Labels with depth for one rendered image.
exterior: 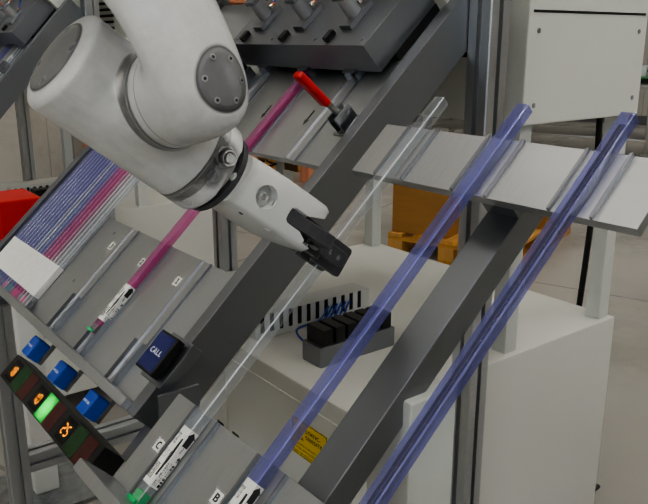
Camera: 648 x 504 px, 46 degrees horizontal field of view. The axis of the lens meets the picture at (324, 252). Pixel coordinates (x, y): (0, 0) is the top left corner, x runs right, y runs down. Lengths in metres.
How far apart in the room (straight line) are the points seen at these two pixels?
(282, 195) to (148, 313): 0.41
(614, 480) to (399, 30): 1.50
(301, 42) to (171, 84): 0.62
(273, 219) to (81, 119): 0.18
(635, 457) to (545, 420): 0.93
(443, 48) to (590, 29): 0.33
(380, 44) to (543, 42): 0.29
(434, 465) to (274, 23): 0.76
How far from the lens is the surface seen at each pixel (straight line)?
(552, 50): 1.25
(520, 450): 1.43
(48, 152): 5.99
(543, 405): 1.44
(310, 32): 1.14
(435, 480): 0.76
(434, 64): 1.05
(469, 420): 1.22
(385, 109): 1.00
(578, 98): 1.31
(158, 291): 1.03
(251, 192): 0.64
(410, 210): 4.04
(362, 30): 1.05
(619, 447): 2.40
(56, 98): 0.58
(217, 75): 0.54
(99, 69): 0.58
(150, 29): 0.53
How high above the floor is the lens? 1.13
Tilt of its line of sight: 16 degrees down
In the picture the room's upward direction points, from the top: straight up
